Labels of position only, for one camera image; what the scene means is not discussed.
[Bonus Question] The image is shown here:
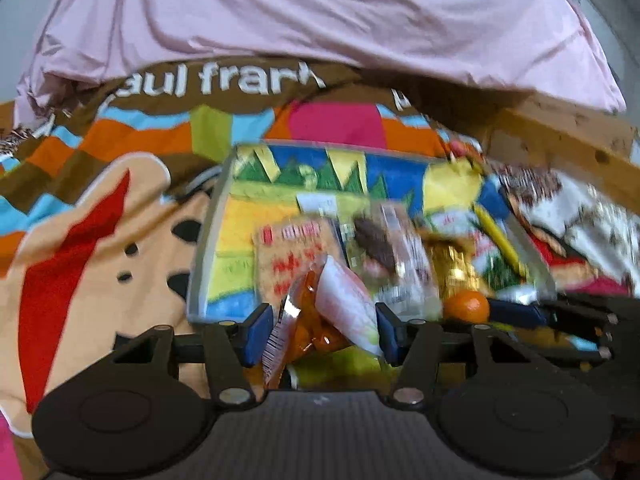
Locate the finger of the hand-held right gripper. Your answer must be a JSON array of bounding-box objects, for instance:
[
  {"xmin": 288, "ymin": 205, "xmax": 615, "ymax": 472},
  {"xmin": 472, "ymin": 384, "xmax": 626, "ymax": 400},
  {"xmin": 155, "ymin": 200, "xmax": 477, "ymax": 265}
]
[
  {"xmin": 505, "ymin": 327, "xmax": 615, "ymax": 365},
  {"xmin": 486, "ymin": 296, "xmax": 621, "ymax": 333}
]

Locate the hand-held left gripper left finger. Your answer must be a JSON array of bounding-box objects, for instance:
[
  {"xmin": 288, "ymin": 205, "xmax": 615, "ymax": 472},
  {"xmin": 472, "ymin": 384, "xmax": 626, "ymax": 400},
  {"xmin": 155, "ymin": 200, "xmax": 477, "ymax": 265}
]
[{"xmin": 111, "ymin": 303, "xmax": 276, "ymax": 409}]

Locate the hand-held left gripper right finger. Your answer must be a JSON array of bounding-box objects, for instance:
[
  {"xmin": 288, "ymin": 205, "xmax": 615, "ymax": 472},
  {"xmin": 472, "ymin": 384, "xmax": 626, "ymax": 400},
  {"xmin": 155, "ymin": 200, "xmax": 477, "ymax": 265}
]
[{"xmin": 374, "ymin": 302, "xmax": 535, "ymax": 409}]

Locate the mandarin orange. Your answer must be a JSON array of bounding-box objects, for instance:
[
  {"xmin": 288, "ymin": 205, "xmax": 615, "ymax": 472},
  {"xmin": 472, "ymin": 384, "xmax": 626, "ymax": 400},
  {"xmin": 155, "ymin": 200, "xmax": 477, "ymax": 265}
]
[{"xmin": 442, "ymin": 288, "xmax": 491, "ymax": 324}]

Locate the orange snack packet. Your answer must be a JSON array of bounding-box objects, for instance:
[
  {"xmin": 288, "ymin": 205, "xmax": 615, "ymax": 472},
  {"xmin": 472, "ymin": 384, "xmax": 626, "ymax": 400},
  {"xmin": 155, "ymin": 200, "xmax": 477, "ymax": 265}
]
[{"xmin": 261, "ymin": 254, "xmax": 387, "ymax": 392}]

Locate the yellow snack packet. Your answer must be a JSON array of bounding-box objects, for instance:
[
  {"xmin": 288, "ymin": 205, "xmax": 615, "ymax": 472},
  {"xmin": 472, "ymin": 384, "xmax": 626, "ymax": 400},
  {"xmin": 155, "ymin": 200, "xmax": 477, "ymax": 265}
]
[{"xmin": 472, "ymin": 203, "xmax": 529, "ymax": 280}]

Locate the gold foil snack packet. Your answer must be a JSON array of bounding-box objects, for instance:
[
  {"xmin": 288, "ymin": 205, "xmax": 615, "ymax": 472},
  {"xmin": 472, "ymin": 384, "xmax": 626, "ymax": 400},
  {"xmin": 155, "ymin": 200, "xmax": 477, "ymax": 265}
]
[{"xmin": 424, "ymin": 239, "xmax": 482, "ymax": 302}]

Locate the rice cracker packet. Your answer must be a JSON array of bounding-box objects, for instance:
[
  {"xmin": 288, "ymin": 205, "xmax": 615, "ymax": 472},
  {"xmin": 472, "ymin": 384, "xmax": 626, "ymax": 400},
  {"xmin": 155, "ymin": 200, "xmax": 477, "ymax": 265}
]
[{"xmin": 251, "ymin": 216, "xmax": 351, "ymax": 312}]

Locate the clear packet of dark snack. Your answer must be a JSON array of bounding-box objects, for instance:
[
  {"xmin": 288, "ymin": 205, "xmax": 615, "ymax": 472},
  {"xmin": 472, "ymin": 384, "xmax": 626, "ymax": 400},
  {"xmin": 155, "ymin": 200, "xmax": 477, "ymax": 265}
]
[{"xmin": 350, "ymin": 214, "xmax": 402, "ymax": 275}]

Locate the metal tray with colourful drawing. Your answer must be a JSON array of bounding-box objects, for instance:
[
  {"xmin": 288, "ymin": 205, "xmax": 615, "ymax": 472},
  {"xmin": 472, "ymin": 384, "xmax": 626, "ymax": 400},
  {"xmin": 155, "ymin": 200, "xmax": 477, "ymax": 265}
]
[{"xmin": 186, "ymin": 143, "xmax": 557, "ymax": 328}]

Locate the green vegetable snack packet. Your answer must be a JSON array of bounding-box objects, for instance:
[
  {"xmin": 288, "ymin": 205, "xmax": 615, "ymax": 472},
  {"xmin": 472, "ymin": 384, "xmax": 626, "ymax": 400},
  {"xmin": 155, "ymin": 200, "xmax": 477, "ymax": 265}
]
[{"xmin": 430, "ymin": 211, "xmax": 527, "ymax": 297}]

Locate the clear pack of pastries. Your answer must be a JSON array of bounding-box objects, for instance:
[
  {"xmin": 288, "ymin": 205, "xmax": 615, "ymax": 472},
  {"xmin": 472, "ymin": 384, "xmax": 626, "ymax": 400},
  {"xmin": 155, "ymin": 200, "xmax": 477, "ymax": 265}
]
[{"xmin": 379, "ymin": 202, "xmax": 442, "ymax": 320}]

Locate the floral patterned cloth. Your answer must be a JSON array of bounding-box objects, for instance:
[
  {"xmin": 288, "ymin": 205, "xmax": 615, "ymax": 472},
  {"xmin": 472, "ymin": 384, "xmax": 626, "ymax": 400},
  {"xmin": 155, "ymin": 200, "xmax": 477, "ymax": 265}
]
[{"xmin": 450, "ymin": 157, "xmax": 640, "ymax": 297}]

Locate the colourful printed blanket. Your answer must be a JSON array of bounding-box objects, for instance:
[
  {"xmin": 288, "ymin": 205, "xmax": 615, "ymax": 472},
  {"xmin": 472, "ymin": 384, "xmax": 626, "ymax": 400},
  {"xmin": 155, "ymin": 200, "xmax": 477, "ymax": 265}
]
[{"xmin": 0, "ymin": 60, "xmax": 501, "ymax": 480}]

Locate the pink duvet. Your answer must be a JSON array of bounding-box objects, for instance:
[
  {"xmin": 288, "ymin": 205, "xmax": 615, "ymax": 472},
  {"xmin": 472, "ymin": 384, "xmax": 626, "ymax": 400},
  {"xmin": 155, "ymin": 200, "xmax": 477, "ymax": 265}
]
[{"xmin": 14, "ymin": 0, "xmax": 629, "ymax": 127}]

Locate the wooden bed frame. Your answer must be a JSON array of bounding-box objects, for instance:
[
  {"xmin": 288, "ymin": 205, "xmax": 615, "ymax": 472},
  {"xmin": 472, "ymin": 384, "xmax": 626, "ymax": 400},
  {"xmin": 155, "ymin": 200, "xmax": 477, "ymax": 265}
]
[{"xmin": 479, "ymin": 90, "xmax": 640, "ymax": 187}]

